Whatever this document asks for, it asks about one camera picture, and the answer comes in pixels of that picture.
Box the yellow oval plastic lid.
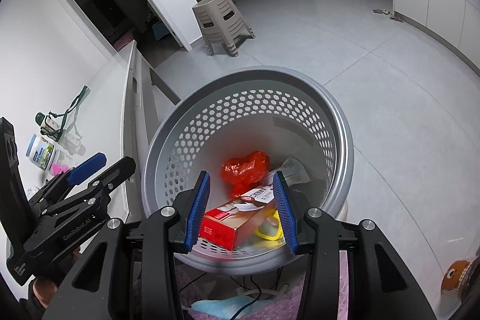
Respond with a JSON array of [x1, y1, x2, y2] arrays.
[[254, 210, 283, 241]]

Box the red toothpaste box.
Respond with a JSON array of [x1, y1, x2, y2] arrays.
[[199, 185, 276, 251]]

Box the white wrapper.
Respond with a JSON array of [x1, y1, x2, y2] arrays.
[[262, 156, 311, 186]]

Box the red plastic bag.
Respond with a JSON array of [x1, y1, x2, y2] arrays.
[[220, 151, 270, 197]]

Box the person's left hand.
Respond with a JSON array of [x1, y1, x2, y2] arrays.
[[32, 279, 58, 309]]

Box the pink plastic shuttlecock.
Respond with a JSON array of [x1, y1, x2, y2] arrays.
[[49, 163, 72, 176]]

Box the full cream milk powder jar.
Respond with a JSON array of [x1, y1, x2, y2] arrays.
[[25, 134, 55, 171]]

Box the green white water bottle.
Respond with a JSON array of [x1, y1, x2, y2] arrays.
[[35, 112, 68, 142]]

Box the brown round floor object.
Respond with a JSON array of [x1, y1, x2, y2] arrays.
[[441, 257, 479, 301]]

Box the light blue cloth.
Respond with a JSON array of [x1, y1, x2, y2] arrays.
[[191, 296, 271, 319]]

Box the grey perforated waste basket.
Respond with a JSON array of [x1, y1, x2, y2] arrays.
[[141, 66, 355, 276]]

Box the beige stacked plastic stools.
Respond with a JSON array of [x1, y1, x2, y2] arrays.
[[192, 0, 256, 57]]

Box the white floor cabinet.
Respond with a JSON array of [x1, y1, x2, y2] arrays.
[[393, 0, 479, 67]]

